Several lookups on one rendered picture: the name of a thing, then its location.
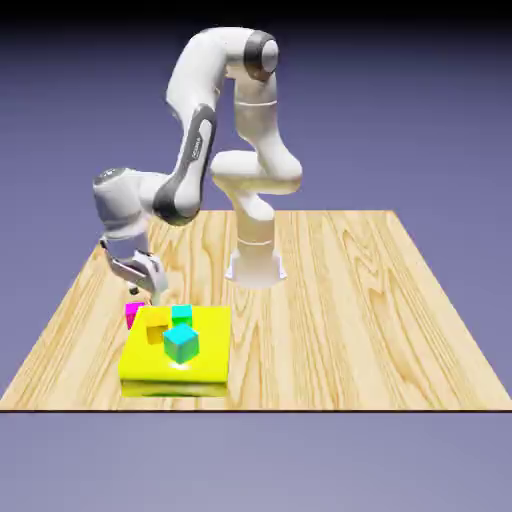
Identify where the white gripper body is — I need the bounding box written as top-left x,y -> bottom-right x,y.
106,249 -> 169,296

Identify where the small magenta cube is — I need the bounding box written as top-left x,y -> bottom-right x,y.
124,302 -> 146,331

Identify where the small green cube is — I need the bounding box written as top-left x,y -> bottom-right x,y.
171,304 -> 194,327

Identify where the small yellow cube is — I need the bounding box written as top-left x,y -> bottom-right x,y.
145,314 -> 171,346

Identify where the small cyan cube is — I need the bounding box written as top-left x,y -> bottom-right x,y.
162,322 -> 200,365

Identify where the large yellow box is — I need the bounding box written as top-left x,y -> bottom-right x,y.
118,305 -> 232,398

